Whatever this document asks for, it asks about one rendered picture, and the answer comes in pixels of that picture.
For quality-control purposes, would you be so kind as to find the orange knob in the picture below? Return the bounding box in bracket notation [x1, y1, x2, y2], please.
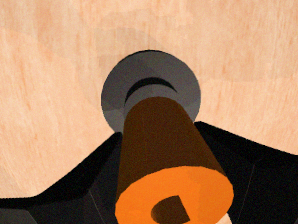
[114, 96, 234, 224]

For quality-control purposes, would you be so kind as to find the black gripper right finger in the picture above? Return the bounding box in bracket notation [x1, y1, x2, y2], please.
[193, 121, 298, 224]

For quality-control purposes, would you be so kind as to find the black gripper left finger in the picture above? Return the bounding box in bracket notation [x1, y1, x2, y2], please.
[0, 132, 122, 224]

